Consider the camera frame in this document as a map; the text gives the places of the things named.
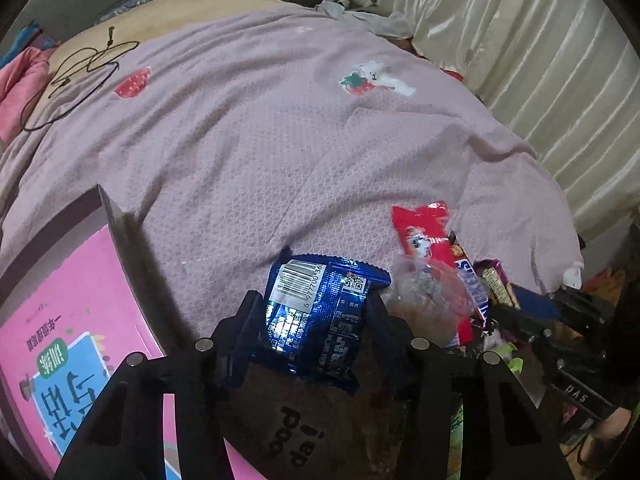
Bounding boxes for purple snack packet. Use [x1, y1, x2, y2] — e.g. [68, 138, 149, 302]
[474, 259, 521, 310]

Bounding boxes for blue foil snack packet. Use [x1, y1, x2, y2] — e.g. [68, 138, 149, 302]
[252, 246, 390, 396]

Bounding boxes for pink book tray box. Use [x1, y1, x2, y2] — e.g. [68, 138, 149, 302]
[1, 187, 257, 479]

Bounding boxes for snickers bar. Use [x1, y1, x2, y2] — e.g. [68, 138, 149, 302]
[449, 231, 490, 327]

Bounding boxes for clear wrapped pastry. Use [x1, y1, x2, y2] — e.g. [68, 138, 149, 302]
[382, 255, 474, 348]

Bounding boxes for red snack packet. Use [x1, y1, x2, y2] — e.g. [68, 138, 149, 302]
[390, 200, 475, 348]

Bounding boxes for lilac bed quilt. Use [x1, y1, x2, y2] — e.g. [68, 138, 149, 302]
[1, 6, 582, 335]

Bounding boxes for cream curtain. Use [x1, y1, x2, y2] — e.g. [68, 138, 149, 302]
[378, 0, 639, 240]

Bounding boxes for beige blanket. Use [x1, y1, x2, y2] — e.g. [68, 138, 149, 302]
[46, 0, 286, 86]

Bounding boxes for pink duvet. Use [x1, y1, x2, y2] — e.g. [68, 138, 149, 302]
[0, 47, 55, 150]

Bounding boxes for blue purple clothes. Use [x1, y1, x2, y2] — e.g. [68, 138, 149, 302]
[0, 23, 56, 68]

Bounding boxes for black cable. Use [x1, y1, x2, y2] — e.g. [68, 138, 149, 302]
[19, 26, 140, 132]

